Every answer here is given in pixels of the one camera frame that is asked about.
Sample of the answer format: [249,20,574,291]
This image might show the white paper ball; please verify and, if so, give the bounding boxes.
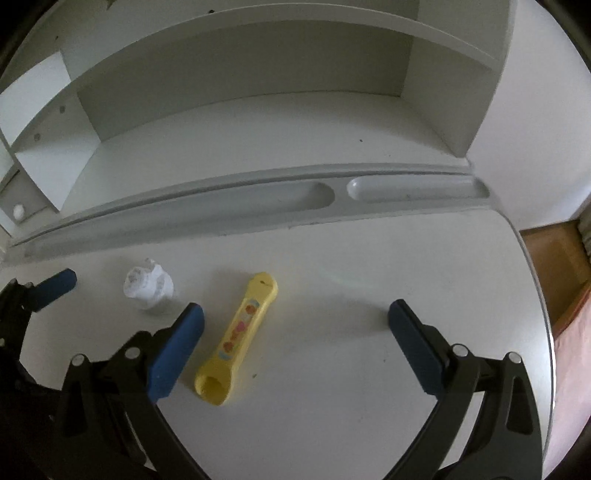
[122,259,174,311]

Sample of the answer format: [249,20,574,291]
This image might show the white drawer knob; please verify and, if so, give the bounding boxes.
[13,204,25,222]

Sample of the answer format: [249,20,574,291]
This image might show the yellow plastic tube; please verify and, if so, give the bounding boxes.
[194,272,279,406]

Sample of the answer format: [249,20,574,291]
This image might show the grey curtain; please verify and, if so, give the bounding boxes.
[577,215,591,259]

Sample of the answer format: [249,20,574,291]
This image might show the white desk hutch shelf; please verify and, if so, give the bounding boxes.
[1,1,516,239]

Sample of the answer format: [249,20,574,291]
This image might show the pink bedding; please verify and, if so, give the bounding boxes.
[543,283,590,479]

